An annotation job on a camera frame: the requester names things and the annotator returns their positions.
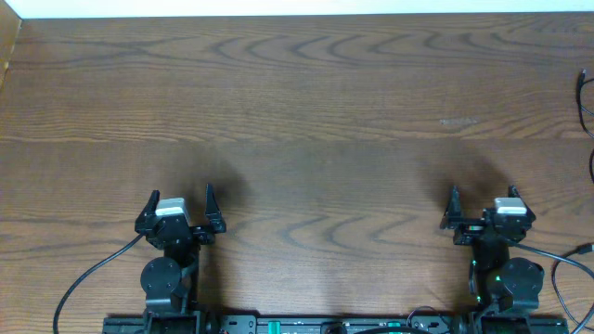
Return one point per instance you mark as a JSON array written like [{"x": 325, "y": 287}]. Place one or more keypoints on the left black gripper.
[{"x": 205, "y": 237}]

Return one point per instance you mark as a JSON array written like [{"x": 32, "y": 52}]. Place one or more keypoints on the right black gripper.
[{"x": 452, "y": 218}]

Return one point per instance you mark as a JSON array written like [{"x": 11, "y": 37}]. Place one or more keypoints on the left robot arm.
[{"x": 168, "y": 280}]

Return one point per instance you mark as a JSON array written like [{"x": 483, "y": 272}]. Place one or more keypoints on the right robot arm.
[{"x": 506, "y": 288}]

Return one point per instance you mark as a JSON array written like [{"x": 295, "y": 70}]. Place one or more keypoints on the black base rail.
[{"x": 250, "y": 324}]

